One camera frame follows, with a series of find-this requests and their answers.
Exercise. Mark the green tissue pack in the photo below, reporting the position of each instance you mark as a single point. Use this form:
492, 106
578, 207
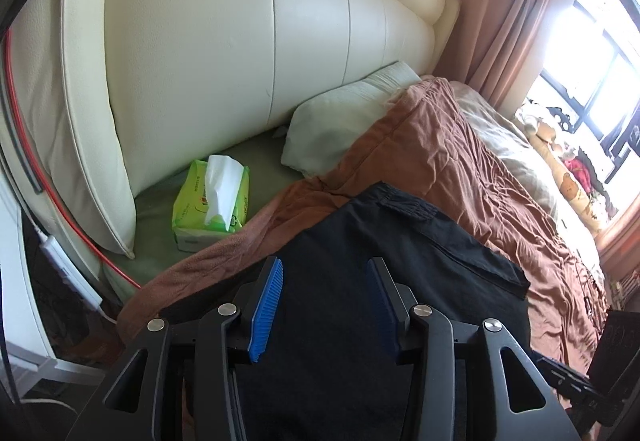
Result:
200, 211

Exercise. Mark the beige duvet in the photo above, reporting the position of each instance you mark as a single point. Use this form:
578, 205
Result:
515, 161

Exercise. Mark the white power strip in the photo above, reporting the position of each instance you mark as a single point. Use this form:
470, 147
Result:
70, 271

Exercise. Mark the white pillow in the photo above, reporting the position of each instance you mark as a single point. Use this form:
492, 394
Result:
330, 131

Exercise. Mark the black window frame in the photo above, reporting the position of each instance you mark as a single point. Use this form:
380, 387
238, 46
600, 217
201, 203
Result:
620, 141

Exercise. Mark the black pants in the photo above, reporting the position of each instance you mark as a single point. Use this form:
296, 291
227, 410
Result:
325, 241

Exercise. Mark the red cloth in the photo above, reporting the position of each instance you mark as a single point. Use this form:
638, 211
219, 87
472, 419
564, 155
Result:
580, 171

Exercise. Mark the cream padded headboard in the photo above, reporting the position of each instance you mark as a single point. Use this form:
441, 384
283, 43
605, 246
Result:
200, 46

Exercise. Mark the pink brown curtain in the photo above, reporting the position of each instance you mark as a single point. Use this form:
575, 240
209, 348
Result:
622, 241
510, 11

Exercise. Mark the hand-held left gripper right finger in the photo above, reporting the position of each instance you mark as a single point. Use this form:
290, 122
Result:
382, 316

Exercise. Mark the brown fleece blanket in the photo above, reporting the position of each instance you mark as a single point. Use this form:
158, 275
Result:
440, 146

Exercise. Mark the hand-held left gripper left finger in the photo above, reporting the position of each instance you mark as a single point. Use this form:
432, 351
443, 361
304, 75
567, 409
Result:
265, 316

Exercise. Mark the bear print long pillow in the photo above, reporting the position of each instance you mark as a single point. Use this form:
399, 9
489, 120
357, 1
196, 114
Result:
575, 186

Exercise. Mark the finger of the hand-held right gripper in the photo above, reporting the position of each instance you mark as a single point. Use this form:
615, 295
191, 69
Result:
565, 378

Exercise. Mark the green bed sheet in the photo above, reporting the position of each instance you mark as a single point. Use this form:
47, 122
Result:
270, 171

